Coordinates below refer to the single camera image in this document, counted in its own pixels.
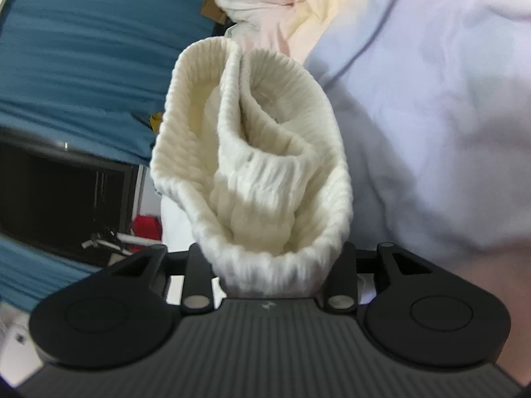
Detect white pants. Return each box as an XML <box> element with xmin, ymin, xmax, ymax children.
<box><xmin>150</xmin><ymin>37</ymin><xmax>354</xmax><ymax>299</ymax></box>

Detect pastel crumpled quilt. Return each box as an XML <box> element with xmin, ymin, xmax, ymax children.
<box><xmin>216</xmin><ymin>0</ymin><xmax>374</xmax><ymax>65</ymax></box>

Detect pastel bed sheet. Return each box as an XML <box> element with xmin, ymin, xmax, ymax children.
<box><xmin>303</xmin><ymin>0</ymin><xmax>531</xmax><ymax>382</ymax></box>

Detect red garment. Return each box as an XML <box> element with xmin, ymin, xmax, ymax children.
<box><xmin>132</xmin><ymin>215</ymin><xmax>163</xmax><ymax>241</ymax></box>

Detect dark window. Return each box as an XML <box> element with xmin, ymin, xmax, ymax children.
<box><xmin>0</xmin><ymin>130</ymin><xmax>144</xmax><ymax>266</ymax></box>

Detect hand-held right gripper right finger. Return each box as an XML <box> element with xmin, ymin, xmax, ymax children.
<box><xmin>324</xmin><ymin>241</ymin><xmax>434</xmax><ymax>312</ymax></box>

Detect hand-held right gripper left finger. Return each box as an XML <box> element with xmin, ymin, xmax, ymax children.
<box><xmin>110</xmin><ymin>242</ymin><xmax>216</xmax><ymax>312</ymax></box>

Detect blue curtain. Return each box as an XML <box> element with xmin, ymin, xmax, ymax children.
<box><xmin>0</xmin><ymin>0</ymin><xmax>227</xmax><ymax>162</ymax></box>
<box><xmin>0</xmin><ymin>232</ymin><xmax>104</xmax><ymax>313</ymax></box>

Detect brown paper bag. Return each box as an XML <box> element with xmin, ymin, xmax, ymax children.
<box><xmin>195</xmin><ymin>0</ymin><xmax>229</xmax><ymax>26</ymax></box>

